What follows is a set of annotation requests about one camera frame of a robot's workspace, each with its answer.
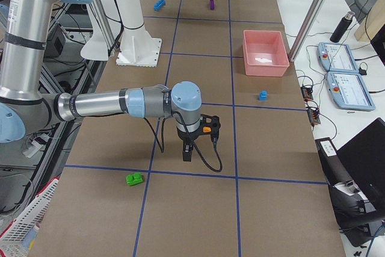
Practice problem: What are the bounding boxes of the pink plastic box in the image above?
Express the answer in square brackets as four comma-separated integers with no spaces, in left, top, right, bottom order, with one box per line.
[242,30,289,77]

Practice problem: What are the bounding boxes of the purple block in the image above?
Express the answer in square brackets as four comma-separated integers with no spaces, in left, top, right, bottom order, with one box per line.
[209,0,215,10]

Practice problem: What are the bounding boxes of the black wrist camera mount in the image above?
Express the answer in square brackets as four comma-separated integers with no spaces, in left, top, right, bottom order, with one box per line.
[199,114,221,140]

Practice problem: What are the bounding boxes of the teach pendant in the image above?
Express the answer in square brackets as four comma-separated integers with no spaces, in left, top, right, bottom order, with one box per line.
[326,71,375,111]
[318,42,359,73]

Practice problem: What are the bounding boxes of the orange usb hub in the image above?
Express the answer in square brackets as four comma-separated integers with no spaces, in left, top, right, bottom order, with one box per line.
[307,108,321,127]
[300,85,313,101]

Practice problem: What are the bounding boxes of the black bottle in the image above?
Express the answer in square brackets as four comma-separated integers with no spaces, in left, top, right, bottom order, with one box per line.
[330,11,355,43]

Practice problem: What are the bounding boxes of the black laptop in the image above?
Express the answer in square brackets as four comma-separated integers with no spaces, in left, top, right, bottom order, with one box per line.
[337,117,384,209]

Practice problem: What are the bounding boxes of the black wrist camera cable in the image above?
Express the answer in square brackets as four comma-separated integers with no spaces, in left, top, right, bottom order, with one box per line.
[144,112,223,173]

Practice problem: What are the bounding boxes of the upper teach pendant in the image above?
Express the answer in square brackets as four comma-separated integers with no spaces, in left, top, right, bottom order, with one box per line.
[318,42,359,73]

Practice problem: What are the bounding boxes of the aluminium frame post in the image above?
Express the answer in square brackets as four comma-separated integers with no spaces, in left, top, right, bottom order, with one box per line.
[288,0,325,62]

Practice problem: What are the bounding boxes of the white plastic basket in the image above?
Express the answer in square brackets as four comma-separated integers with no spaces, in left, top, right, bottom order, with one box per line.
[1,177,59,256]

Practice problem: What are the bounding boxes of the lower teach pendant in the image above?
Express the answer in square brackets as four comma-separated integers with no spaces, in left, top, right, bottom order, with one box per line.
[326,71,375,111]

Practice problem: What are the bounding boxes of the white camera stand post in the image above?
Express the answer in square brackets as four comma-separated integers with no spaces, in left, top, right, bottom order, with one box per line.
[116,0,162,67]

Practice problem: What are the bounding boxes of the long blue block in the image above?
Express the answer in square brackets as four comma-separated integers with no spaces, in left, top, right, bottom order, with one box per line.
[153,0,166,11]

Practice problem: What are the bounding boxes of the small blue block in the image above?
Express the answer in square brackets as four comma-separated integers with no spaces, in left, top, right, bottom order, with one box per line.
[258,90,268,101]

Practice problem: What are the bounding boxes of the green block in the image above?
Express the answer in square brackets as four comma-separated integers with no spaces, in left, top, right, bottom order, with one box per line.
[125,172,144,187]

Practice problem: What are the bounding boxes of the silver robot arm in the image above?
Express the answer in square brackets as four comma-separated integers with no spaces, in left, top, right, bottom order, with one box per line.
[1,0,204,161]

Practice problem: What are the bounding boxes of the upper orange usb hub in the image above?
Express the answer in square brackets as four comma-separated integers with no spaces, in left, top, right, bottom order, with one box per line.
[300,85,313,101]

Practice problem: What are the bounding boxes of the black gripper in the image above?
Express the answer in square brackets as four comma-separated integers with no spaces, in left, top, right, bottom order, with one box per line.
[177,129,202,162]

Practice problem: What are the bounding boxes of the lower orange usb hub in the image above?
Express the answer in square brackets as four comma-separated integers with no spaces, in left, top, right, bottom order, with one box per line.
[307,108,321,127]

